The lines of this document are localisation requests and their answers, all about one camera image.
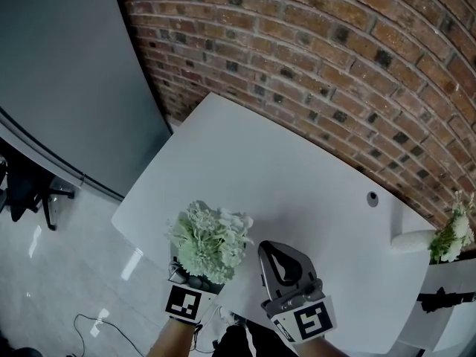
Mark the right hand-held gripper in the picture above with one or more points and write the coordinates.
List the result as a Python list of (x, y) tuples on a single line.
[(312, 320)]

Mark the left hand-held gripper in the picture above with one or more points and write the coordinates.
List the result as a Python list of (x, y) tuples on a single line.
[(184, 303)]

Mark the pale green flowers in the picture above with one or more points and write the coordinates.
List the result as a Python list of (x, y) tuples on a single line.
[(208, 244)]

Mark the person's left forearm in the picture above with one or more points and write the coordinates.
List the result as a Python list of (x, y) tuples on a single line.
[(175, 338)]

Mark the person's right forearm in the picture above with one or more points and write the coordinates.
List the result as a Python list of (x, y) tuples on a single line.
[(323, 348)]

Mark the white desk with drawers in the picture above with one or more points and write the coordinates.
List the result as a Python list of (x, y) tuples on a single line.
[(260, 162)]

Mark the person's left hand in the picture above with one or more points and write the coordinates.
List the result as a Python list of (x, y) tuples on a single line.
[(198, 282)]

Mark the person's left shoe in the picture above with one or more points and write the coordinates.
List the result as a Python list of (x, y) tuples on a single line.
[(230, 315)]

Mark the black wristband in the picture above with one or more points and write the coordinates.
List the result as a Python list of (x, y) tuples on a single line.
[(186, 320)]

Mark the person's black trousers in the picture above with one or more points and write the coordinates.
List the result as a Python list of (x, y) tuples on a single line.
[(245, 342)]

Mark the low white cabinet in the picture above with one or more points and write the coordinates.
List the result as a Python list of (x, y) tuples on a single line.
[(450, 273)]

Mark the small daisy bouquet in vase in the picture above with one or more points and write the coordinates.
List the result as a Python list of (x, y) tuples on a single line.
[(455, 229)]

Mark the black office chair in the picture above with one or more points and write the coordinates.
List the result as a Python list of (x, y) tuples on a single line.
[(26, 192)]

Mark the grey partition panel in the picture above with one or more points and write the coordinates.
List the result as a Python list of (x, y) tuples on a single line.
[(74, 69)]

